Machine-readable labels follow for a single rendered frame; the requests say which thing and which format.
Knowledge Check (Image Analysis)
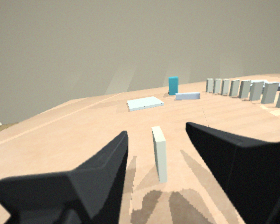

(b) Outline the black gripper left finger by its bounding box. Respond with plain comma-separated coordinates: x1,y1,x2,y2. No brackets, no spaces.
0,130,129,224

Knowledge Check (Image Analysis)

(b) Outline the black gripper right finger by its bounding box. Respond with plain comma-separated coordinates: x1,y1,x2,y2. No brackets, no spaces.
186,122,280,224

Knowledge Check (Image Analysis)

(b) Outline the teal rectangular block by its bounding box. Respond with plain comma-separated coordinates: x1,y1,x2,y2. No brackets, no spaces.
169,76,178,95

